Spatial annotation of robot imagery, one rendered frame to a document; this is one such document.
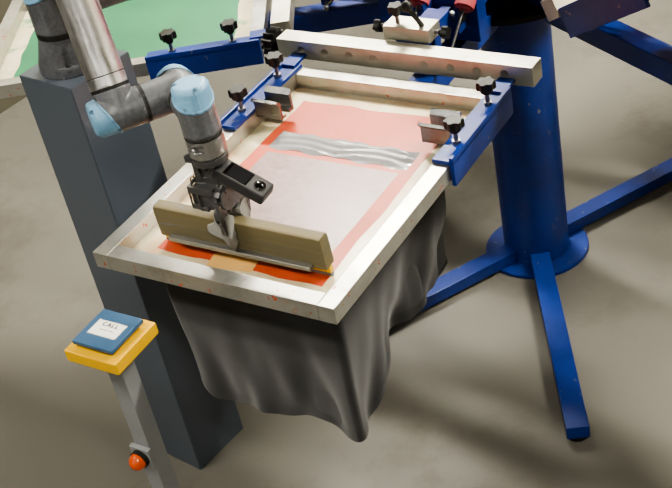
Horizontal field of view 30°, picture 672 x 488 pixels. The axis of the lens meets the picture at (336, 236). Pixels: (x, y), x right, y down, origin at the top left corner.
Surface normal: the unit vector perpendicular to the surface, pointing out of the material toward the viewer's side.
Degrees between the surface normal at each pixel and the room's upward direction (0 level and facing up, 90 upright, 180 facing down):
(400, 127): 0
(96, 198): 90
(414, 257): 95
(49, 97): 90
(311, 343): 94
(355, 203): 0
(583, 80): 0
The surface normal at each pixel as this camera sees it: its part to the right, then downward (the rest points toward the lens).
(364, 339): 0.85, 0.22
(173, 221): -0.48, 0.62
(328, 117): -0.18, -0.80
